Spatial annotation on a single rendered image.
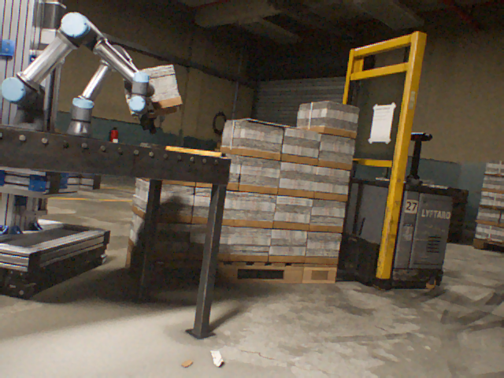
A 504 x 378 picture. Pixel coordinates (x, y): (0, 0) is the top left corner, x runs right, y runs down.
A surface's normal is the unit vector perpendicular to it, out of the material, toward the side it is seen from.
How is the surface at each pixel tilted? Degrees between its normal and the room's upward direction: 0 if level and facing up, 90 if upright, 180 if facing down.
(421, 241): 90
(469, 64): 90
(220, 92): 90
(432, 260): 90
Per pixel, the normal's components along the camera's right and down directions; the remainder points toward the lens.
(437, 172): -0.70, -0.06
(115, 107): 0.70, 0.13
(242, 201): 0.41, 0.11
